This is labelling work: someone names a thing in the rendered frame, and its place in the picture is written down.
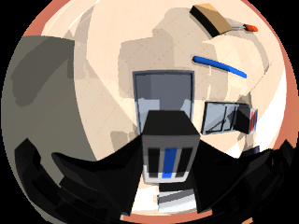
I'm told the brown cardboard box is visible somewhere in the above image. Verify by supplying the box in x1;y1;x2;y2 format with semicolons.
190;3;233;37

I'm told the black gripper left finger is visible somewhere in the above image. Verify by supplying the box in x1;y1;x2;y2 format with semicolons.
51;134;143;217

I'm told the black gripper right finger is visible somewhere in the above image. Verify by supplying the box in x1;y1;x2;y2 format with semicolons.
190;139;272;214

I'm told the grey flat panel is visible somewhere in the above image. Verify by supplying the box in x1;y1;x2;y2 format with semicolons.
0;35;96;224

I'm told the orange-handled screwdriver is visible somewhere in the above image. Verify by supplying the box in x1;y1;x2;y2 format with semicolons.
231;24;258;33

